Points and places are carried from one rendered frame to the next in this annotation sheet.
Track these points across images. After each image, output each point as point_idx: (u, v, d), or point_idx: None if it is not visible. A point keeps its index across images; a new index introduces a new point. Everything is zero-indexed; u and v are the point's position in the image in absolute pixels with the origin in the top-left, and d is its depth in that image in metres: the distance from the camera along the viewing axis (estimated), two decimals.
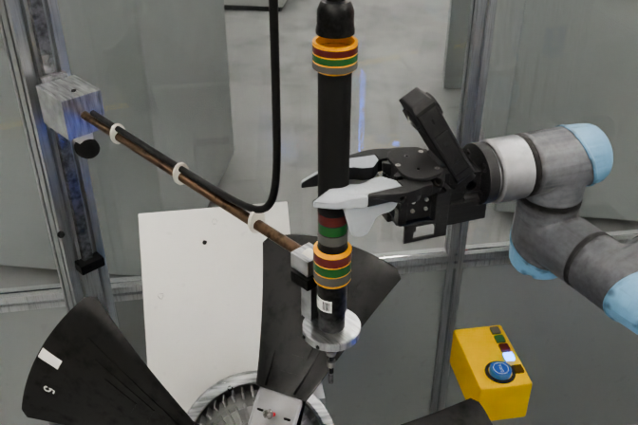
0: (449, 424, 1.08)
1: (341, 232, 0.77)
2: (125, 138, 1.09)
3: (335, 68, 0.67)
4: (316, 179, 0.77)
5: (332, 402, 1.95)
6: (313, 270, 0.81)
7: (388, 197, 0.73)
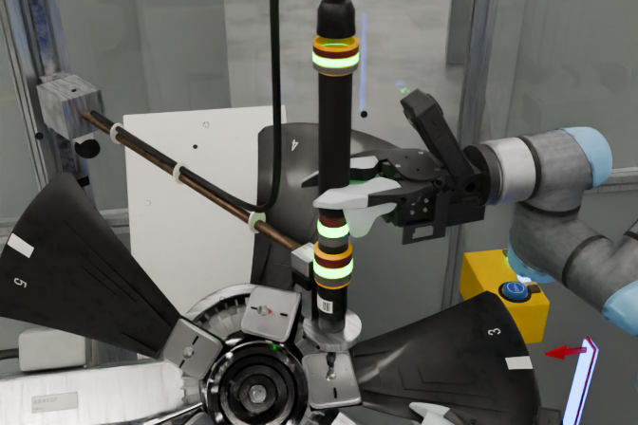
0: (463, 320, 0.97)
1: (342, 232, 0.78)
2: (125, 138, 1.09)
3: (336, 68, 0.67)
4: (316, 179, 0.77)
5: None
6: (314, 270, 0.81)
7: (388, 198, 0.74)
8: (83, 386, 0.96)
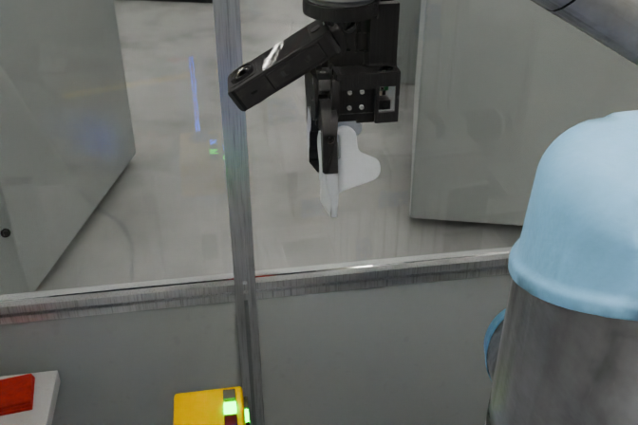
0: None
1: None
2: None
3: None
4: (315, 162, 0.79)
5: None
6: None
7: (327, 155, 0.67)
8: None
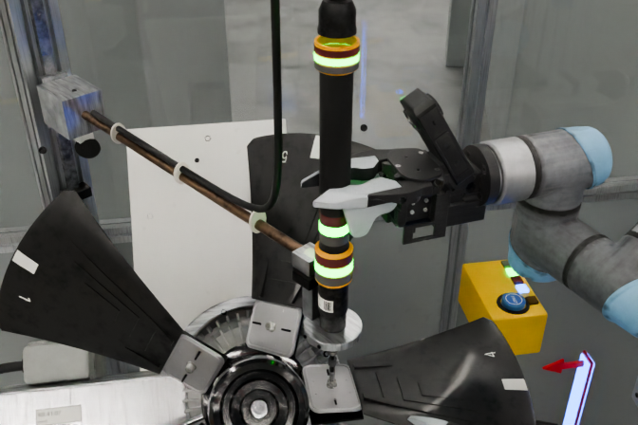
0: None
1: (343, 232, 0.78)
2: (126, 138, 1.09)
3: (337, 68, 0.67)
4: (316, 179, 0.77)
5: None
6: (315, 270, 0.81)
7: (388, 198, 0.74)
8: (86, 399, 0.98)
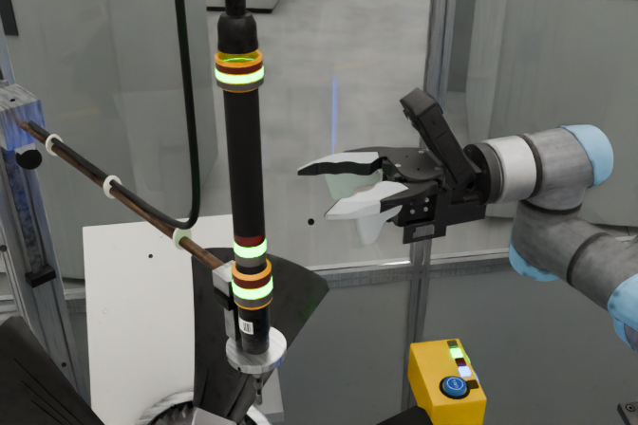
0: None
1: (257, 252, 0.75)
2: (61, 150, 1.06)
3: (237, 84, 0.64)
4: (312, 169, 0.79)
5: (300, 413, 1.93)
6: (233, 290, 0.79)
7: (400, 201, 0.73)
8: None
